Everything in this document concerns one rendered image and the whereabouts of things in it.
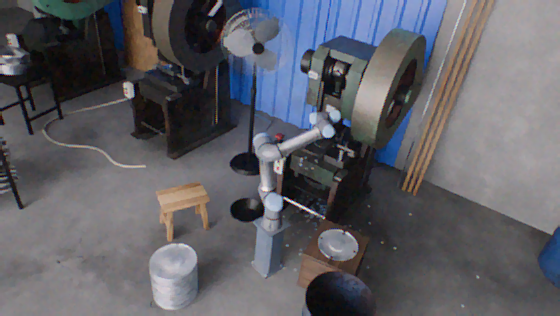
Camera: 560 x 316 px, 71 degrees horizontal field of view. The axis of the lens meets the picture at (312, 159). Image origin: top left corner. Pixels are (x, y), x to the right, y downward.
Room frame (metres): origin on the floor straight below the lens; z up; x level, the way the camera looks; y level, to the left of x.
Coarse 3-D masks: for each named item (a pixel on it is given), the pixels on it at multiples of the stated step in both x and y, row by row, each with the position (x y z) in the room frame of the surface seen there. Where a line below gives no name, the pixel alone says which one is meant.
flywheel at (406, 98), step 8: (408, 64) 2.80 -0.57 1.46; (408, 72) 2.83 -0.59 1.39; (400, 80) 2.71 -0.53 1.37; (408, 80) 2.83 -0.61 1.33; (400, 88) 2.51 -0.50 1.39; (408, 88) 2.51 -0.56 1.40; (400, 96) 2.47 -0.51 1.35; (408, 96) 2.48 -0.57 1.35; (392, 104) 2.47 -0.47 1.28; (400, 104) 2.48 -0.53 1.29; (392, 120) 2.67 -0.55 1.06
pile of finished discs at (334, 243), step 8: (328, 232) 2.10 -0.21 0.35; (336, 232) 2.11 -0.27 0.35; (320, 240) 2.00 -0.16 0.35; (328, 240) 2.02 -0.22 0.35; (336, 240) 2.03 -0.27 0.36; (344, 240) 2.05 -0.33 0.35; (352, 240) 2.06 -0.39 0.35; (320, 248) 1.93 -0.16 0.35; (328, 248) 1.94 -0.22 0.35; (336, 248) 1.95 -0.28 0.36; (344, 248) 1.96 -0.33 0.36; (352, 248) 1.98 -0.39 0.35; (328, 256) 1.86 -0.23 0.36; (336, 256) 1.88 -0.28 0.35; (344, 256) 1.89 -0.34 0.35; (352, 256) 1.91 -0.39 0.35
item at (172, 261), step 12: (156, 252) 1.68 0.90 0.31; (168, 252) 1.70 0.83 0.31; (180, 252) 1.71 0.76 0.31; (192, 252) 1.73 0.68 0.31; (156, 264) 1.59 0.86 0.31; (168, 264) 1.60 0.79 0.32; (180, 264) 1.61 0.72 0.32; (192, 264) 1.64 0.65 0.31; (156, 276) 1.50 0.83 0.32; (180, 276) 1.53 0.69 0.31
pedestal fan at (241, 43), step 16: (256, 16) 3.06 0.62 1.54; (240, 32) 3.10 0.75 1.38; (256, 32) 3.06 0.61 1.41; (272, 32) 3.16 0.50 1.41; (240, 48) 3.07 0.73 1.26; (256, 48) 3.04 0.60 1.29; (256, 64) 3.22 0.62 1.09; (272, 64) 3.14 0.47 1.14; (240, 160) 3.22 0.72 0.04; (256, 160) 3.26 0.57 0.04
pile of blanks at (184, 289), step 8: (192, 272) 1.59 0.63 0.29; (152, 280) 1.53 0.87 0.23; (160, 280) 1.49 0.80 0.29; (168, 280) 1.49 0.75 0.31; (176, 280) 1.51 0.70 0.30; (184, 280) 1.54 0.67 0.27; (192, 280) 1.59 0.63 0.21; (152, 288) 1.55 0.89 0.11; (160, 288) 1.49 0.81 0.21; (168, 288) 1.49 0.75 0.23; (176, 288) 1.51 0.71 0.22; (184, 288) 1.54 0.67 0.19; (192, 288) 1.59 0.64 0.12; (160, 296) 1.50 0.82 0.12; (168, 296) 1.49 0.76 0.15; (176, 296) 1.50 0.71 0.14; (184, 296) 1.53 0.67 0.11; (192, 296) 1.59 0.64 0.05; (160, 304) 1.50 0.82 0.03; (168, 304) 1.49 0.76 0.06; (176, 304) 1.50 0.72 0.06; (184, 304) 1.53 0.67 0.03
